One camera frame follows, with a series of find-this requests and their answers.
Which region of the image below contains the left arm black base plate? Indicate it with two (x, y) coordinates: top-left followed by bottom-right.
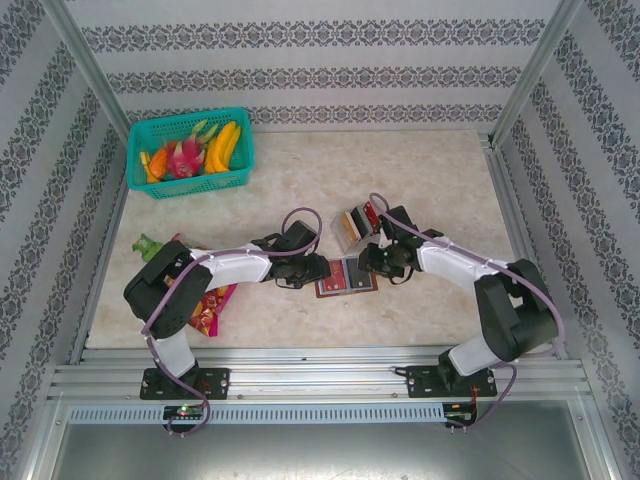
(139, 367), (231, 401)

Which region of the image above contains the aluminium corner post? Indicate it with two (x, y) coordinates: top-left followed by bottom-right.
(39, 0), (134, 149)
(487, 0), (586, 149)

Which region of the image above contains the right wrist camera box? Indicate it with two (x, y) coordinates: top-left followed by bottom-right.
(382, 205), (416, 239)

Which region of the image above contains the colourful candy bag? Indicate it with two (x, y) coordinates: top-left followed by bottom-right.
(169, 232), (239, 339)

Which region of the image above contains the yellow banana bunch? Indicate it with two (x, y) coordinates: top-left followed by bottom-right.
(203, 121), (242, 175)

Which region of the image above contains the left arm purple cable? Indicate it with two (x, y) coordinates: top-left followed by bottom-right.
(142, 206), (324, 439)

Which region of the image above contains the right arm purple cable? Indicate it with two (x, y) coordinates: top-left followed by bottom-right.
(368, 192), (560, 436)

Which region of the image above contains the aluminium side rail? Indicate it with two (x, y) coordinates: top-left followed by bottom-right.
(68, 147), (130, 365)
(485, 142), (570, 361)

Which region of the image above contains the pink dragon fruit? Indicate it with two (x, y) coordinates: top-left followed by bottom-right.
(164, 138), (209, 180)

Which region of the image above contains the slotted grey cable duct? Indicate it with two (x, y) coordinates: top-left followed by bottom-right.
(67, 403), (446, 425)

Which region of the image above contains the green crumpled wrapper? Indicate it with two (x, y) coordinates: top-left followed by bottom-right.
(131, 233), (166, 264)

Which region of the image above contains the clear acrylic card stand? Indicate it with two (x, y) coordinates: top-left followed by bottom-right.
(331, 199), (384, 256)

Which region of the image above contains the brown leather card holder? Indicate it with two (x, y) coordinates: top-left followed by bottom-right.
(314, 257), (380, 300)

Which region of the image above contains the grey metal sheet panel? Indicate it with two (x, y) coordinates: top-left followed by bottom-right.
(29, 422), (616, 480)

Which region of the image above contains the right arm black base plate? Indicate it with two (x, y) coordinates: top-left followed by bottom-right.
(404, 363), (498, 400)

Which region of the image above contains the left small circuit board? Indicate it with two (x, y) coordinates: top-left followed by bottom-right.
(163, 404), (207, 420)

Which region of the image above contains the orange fruit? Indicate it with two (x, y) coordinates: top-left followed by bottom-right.
(147, 148), (169, 182)

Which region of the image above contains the tan credit card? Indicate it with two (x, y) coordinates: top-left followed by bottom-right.
(339, 212), (361, 241)

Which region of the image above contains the teal plastic basket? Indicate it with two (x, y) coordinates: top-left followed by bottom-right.
(125, 106), (257, 201)

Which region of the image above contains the right small circuit board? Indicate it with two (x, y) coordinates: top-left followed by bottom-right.
(444, 402), (479, 426)

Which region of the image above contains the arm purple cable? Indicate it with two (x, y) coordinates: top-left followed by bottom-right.
(368, 192), (560, 436)
(142, 206), (324, 439)

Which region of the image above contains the small circuit board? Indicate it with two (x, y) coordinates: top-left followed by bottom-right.
(444, 402), (479, 426)
(163, 404), (207, 420)

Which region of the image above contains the aluminium rail frame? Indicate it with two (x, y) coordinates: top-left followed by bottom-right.
(47, 344), (596, 404)

